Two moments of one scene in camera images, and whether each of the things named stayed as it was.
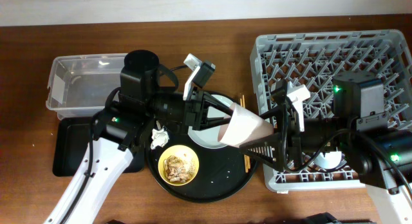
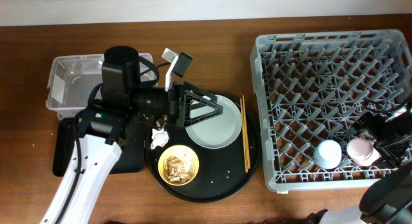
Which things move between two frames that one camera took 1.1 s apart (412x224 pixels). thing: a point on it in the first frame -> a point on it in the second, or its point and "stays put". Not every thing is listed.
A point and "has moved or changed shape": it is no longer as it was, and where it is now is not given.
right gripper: [288, 141] -> [372, 127]
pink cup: [244, 126] has moved or changed shape
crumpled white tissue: [159, 137] stays put
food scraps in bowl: [178, 168] stays put
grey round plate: [208, 138] stays put
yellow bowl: [178, 165] stays put
